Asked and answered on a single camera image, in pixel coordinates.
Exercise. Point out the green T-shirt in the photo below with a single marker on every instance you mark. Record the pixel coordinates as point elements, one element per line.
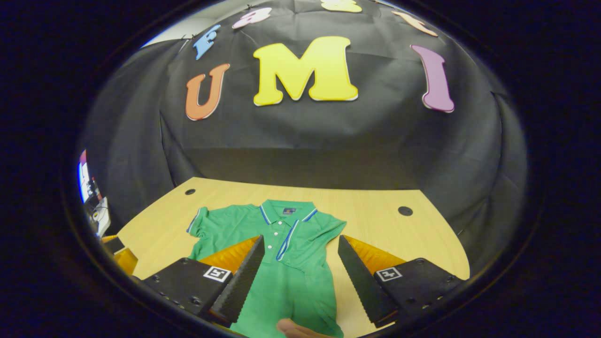
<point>300,291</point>

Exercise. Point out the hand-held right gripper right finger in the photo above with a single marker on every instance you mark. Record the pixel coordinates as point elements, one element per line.
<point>361,281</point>

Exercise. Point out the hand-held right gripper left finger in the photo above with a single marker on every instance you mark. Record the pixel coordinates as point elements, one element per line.
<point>242,281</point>

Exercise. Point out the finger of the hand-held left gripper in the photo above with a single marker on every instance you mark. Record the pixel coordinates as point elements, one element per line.
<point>114,245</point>

